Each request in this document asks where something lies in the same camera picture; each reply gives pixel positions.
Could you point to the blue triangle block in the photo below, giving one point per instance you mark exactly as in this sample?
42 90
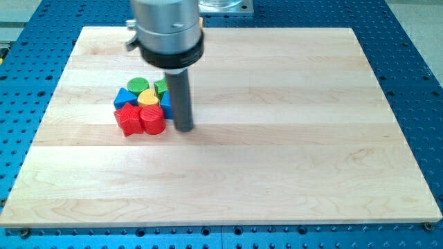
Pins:
123 97

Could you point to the green star block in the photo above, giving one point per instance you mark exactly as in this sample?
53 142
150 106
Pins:
160 87

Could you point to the red star block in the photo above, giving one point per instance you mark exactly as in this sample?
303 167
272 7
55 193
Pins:
128 120

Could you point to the red cylinder block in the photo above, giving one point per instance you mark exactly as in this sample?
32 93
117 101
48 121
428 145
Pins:
152 119

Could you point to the light wooden board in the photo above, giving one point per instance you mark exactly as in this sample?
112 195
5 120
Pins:
291 127

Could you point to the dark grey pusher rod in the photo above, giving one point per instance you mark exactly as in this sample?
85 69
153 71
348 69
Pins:
179 90

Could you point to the yellow heart block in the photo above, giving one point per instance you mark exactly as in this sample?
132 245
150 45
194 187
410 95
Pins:
147 98

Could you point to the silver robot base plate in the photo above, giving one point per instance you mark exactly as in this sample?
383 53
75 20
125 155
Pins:
226 7

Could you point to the blue cube block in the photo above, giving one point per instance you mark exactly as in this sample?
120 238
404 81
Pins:
166 106

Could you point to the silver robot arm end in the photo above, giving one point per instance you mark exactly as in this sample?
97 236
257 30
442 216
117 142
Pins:
167 32

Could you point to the green cylinder block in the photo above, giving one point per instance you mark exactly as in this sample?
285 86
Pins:
137 85

